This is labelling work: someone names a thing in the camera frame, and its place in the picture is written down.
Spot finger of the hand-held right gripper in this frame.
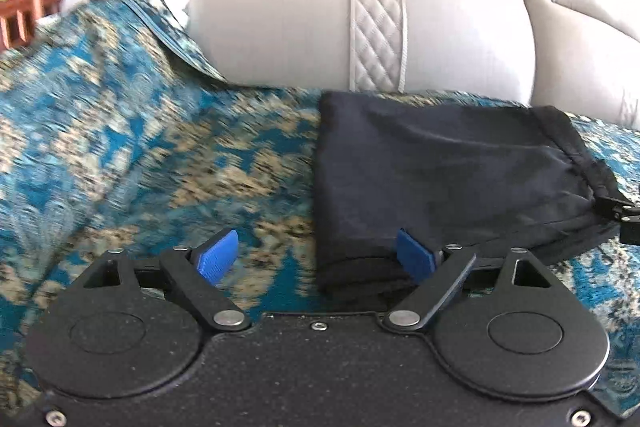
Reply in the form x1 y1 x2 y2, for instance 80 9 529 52
595 193 640 245

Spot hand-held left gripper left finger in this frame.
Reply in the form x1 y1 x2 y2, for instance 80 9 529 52
81 229 252 334

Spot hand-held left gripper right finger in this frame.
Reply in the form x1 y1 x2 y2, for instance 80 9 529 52
382 228 552 334

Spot black pants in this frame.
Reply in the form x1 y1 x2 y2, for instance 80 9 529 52
312 91 627 304

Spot teal and gold patterned blanket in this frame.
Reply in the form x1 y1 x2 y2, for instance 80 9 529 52
0 0 640 419

